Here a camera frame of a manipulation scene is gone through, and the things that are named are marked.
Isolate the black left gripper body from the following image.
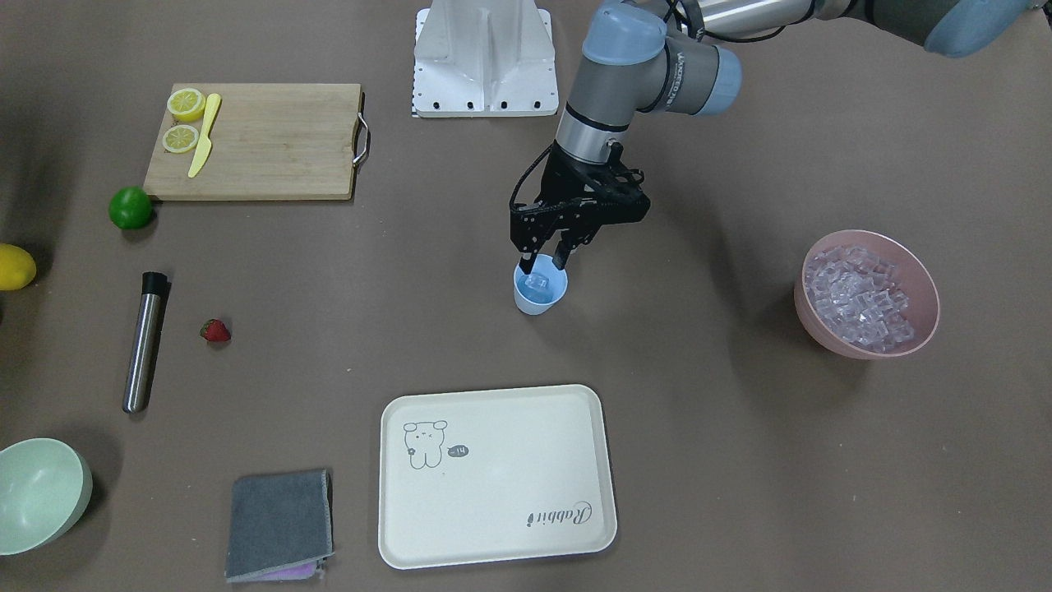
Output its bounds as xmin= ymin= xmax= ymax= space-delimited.
xmin=510 ymin=141 xmax=651 ymax=256

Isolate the clear ice cube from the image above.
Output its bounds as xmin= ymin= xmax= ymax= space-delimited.
xmin=521 ymin=273 xmax=555 ymax=301

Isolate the light blue cup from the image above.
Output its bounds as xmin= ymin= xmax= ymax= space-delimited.
xmin=512 ymin=254 xmax=569 ymax=315

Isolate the red strawberry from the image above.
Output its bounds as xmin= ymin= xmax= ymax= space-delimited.
xmin=199 ymin=318 xmax=232 ymax=342

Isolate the steel muddler black tip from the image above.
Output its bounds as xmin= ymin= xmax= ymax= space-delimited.
xmin=122 ymin=272 xmax=170 ymax=414

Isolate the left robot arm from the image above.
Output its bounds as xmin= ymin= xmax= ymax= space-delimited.
xmin=510 ymin=1 xmax=1036 ymax=275

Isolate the pile of clear ice cubes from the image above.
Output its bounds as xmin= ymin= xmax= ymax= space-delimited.
xmin=804 ymin=244 xmax=916 ymax=354

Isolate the cream rabbit tray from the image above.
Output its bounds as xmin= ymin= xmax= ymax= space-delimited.
xmin=378 ymin=385 xmax=619 ymax=570

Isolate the wooden cutting board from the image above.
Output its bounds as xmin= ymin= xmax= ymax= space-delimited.
xmin=143 ymin=82 xmax=369 ymax=201

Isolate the yellow plastic knife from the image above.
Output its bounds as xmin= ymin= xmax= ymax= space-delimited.
xmin=187 ymin=93 xmax=222 ymax=178

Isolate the pink bowl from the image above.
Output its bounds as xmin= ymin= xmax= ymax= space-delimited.
xmin=794 ymin=229 xmax=942 ymax=360

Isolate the lemon half slice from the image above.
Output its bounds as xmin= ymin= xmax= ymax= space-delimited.
xmin=160 ymin=124 xmax=200 ymax=154
xmin=166 ymin=87 xmax=207 ymax=123

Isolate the grey folded cloth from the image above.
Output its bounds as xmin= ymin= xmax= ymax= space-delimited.
xmin=224 ymin=469 xmax=333 ymax=584

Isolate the green lime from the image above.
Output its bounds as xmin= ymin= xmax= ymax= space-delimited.
xmin=108 ymin=185 xmax=153 ymax=229

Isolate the yellow lemon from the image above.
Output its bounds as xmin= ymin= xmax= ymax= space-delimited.
xmin=0 ymin=243 xmax=37 ymax=291

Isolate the mint green bowl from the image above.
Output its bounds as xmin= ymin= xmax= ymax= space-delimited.
xmin=1 ymin=437 xmax=94 ymax=556

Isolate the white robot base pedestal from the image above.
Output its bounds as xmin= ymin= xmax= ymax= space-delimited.
xmin=411 ymin=1 xmax=560 ymax=118

